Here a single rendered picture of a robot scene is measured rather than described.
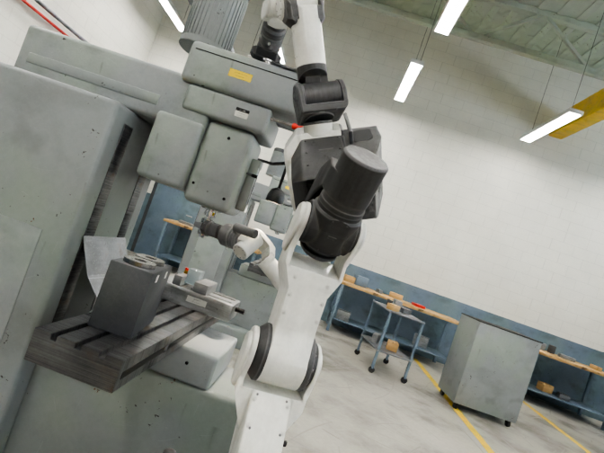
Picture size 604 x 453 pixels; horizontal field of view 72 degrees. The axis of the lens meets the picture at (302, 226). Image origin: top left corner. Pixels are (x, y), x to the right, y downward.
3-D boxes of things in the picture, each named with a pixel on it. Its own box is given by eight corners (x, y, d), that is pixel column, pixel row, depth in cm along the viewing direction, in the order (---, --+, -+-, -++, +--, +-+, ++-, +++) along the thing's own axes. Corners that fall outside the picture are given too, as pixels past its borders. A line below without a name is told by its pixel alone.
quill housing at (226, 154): (238, 218, 175) (263, 146, 176) (226, 214, 155) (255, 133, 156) (196, 203, 177) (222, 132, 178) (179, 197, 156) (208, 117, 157)
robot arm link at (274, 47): (246, 59, 161) (253, 33, 151) (253, 45, 166) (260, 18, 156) (277, 72, 163) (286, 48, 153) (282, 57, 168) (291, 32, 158)
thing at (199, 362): (229, 364, 179) (238, 338, 180) (206, 392, 144) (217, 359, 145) (122, 324, 183) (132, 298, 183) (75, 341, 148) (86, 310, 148)
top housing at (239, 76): (301, 136, 178) (314, 100, 179) (297, 116, 152) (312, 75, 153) (199, 102, 182) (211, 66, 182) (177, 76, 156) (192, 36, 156)
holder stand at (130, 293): (153, 321, 135) (173, 262, 135) (129, 339, 113) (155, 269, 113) (116, 309, 134) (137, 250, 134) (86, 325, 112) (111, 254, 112)
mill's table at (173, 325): (231, 313, 221) (236, 298, 222) (111, 394, 98) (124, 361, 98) (190, 297, 223) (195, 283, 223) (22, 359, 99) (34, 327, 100)
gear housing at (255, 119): (271, 150, 178) (279, 128, 178) (263, 134, 154) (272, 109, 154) (199, 126, 180) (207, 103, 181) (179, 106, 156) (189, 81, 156)
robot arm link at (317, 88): (338, 60, 122) (343, 108, 124) (330, 68, 131) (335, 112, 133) (299, 64, 120) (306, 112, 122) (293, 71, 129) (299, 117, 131)
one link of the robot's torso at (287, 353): (308, 405, 102) (376, 226, 100) (239, 387, 99) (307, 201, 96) (297, 376, 117) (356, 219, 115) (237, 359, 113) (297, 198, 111)
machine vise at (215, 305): (235, 316, 181) (244, 292, 181) (227, 323, 166) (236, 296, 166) (160, 288, 183) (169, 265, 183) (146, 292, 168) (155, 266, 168)
